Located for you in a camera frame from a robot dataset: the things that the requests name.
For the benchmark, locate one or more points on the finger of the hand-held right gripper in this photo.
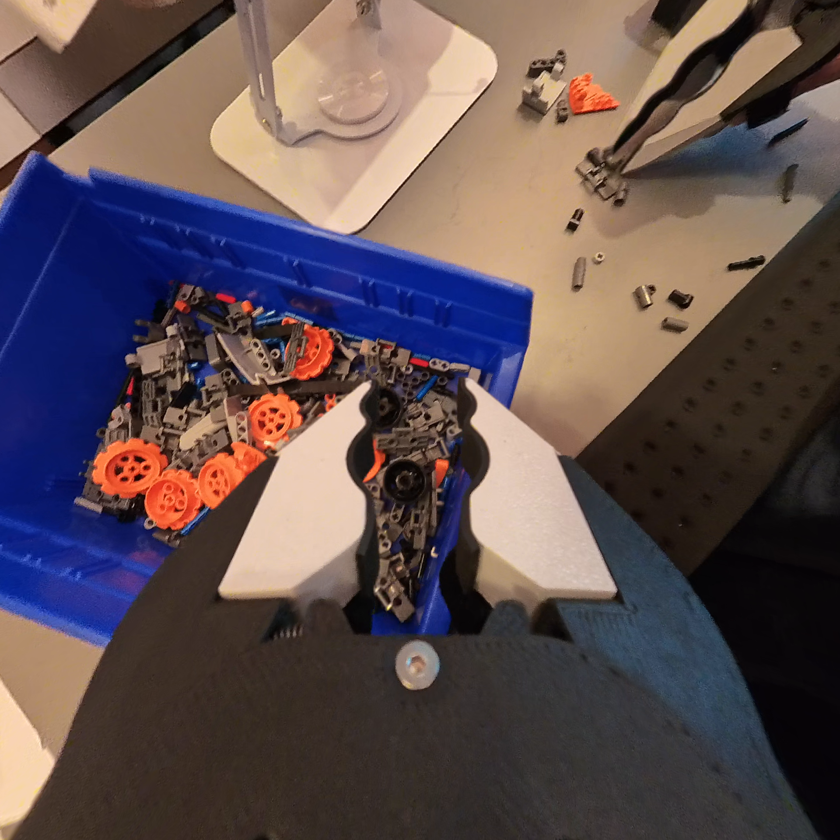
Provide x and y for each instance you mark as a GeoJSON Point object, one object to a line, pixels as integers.
{"type": "Point", "coordinates": [682, 46]}
{"type": "Point", "coordinates": [735, 85]}

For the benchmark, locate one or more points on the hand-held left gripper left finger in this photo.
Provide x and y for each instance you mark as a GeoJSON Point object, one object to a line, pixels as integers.
{"type": "Point", "coordinates": [302, 525]}

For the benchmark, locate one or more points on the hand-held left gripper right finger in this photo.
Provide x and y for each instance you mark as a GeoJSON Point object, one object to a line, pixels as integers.
{"type": "Point", "coordinates": [538, 525]}

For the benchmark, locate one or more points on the pile of mixed toy parts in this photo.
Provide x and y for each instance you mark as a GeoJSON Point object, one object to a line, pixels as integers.
{"type": "Point", "coordinates": [170, 394]}

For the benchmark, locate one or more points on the blue labelled bin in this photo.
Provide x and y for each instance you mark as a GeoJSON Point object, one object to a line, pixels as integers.
{"type": "Point", "coordinates": [65, 295]}

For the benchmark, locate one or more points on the grey toy elbow tube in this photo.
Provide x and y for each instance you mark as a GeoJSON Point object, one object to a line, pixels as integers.
{"type": "Point", "coordinates": [619, 195]}

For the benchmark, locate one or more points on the thin blue toy axle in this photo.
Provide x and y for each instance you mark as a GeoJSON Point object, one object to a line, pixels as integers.
{"type": "Point", "coordinates": [787, 130]}

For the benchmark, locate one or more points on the orange toy panel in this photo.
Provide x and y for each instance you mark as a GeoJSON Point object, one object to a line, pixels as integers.
{"type": "Point", "coordinates": [590, 97]}

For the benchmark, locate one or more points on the dark grey toy axle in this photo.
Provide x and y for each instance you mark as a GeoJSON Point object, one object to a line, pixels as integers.
{"type": "Point", "coordinates": [789, 184]}

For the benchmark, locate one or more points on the dark grey holed toy beam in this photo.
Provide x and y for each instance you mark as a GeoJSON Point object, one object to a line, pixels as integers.
{"type": "Point", "coordinates": [544, 60]}

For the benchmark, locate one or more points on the light grey curved toy panel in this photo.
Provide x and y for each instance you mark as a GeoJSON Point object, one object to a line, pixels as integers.
{"type": "Point", "coordinates": [541, 95]}

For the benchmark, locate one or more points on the long black toy pin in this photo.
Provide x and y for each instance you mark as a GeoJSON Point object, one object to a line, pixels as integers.
{"type": "Point", "coordinates": [746, 262]}

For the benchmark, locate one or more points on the black toy connector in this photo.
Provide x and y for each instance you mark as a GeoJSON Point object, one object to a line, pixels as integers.
{"type": "Point", "coordinates": [575, 220]}

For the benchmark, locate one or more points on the dark perforated pad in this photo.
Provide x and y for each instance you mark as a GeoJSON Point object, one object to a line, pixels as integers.
{"type": "Point", "coordinates": [722, 407]}

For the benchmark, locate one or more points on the small black toy pin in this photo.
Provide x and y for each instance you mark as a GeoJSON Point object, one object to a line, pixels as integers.
{"type": "Point", "coordinates": [680, 298]}

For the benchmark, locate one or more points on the grey toy sleeve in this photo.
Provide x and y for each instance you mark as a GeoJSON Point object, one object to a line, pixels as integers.
{"type": "Point", "coordinates": [578, 273]}
{"type": "Point", "coordinates": [644, 296]}
{"type": "Point", "coordinates": [674, 324]}

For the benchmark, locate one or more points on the white stand with flat base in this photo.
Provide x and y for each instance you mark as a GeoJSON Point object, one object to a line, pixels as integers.
{"type": "Point", "coordinates": [426, 98]}

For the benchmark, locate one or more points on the clear plastic holder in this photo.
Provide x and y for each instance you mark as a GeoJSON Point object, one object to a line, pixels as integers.
{"type": "Point", "coordinates": [358, 92]}

